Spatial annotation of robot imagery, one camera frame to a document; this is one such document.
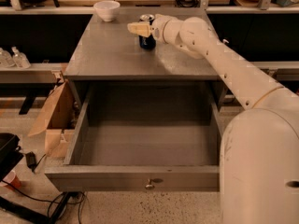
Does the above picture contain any white ceramic bowl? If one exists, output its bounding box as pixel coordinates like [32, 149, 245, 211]
[93, 1, 121, 21]

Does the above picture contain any clear sanitizer bottle left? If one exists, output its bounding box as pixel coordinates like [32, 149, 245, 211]
[0, 48, 15, 68]

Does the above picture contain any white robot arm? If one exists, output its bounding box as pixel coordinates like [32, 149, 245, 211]
[128, 15, 299, 224]

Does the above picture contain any clear sanitizer bottle right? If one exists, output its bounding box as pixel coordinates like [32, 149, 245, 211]
[12, 47, 31, 69]

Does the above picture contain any brown cardboard box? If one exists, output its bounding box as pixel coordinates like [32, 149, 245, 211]
[28, 81, 75, 158]

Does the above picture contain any clear sanitizer bottle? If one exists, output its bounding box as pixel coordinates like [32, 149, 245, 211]
[12, 47, 31, 69]
[0, 48, 15, 68]

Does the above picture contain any black power adapter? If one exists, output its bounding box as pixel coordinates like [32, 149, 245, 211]
[25, 152, 36, 170]

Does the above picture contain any open grey top drawer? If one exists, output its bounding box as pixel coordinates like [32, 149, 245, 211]
[46, 83, 219, 191]

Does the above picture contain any small white pump bottle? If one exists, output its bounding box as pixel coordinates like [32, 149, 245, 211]
[222, 39, 229, 44]

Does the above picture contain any red plastic cup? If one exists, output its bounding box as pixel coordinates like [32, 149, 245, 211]
[0, 170, 21, 190]

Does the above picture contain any grey wooden cabinet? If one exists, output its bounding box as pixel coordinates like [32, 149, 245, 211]
[64, 7, 220, 104]

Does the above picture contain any blue pepsi can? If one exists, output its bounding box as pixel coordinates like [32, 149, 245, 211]
[139, 14, 156, 50]

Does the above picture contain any black floor cable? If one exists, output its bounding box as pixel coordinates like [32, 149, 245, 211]
[1, 179, 88, 224]

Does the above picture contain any metal drawer knob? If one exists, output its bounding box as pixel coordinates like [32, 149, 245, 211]
[145, 179, 155, 190]

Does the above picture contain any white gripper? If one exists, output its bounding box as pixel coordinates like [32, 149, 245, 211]
[127, 14, 182, 45]

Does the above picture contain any black bin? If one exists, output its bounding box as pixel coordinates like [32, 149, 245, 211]
[0, 133, 23, 181]

